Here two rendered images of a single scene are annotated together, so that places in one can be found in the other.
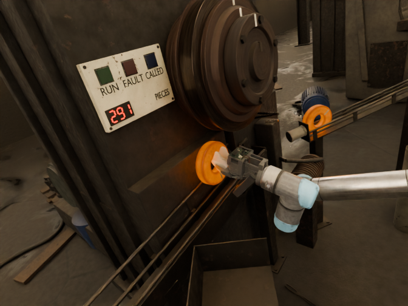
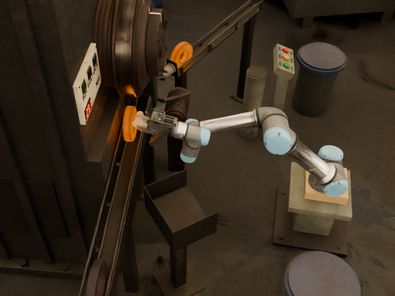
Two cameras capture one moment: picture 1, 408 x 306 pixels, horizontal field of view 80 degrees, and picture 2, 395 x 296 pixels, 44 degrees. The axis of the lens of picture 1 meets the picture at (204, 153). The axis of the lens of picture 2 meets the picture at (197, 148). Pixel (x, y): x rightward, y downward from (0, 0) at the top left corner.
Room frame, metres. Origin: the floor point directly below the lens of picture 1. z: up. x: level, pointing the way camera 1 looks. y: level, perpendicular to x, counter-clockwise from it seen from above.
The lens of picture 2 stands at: (-0.61, 0.78, 2.32)
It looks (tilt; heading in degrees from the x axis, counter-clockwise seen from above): 46 degrees down; 319
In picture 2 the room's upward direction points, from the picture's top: 2 degrees clockwise
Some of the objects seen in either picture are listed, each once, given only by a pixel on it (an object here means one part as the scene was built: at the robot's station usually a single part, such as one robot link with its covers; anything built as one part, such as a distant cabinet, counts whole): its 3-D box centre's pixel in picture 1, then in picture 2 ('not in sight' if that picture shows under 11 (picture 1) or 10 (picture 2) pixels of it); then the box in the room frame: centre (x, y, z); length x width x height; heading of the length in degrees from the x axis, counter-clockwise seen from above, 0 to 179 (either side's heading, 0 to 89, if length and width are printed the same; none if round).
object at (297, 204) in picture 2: not in sight; (319, 190); (0.20, -0.81, 0.28); 0.32 x 0.32 x 0.04; 40
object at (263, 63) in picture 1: (254, 62); (157, 43); (0.83, -0.24, 1.11); 0.28 x 0.06 x 0.28; 135
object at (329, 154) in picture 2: not in sight; (329, 160); (0.20, -0.81, 0.52); 0.13 x 0.12 x 0.14; 139
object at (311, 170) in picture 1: (307, 203); (177, 131); (1.03, -0.50, 0.27); 0.22 x 0.13 x 0.53; 135
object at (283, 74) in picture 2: not in sight; (278, 96); (0.86, -1.17, 0.31); 0.24 x 0.16 x 0.62; 135
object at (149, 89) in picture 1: (133, 85); (88, 83); (0.73, 0.15, 1.15); 0.26 x 0.02 x 0.18; 135
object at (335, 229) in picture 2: not in sight; (314, 207); (0.20, -0.81, 0.13); 0.40 x 0.40 x 0.26; 40
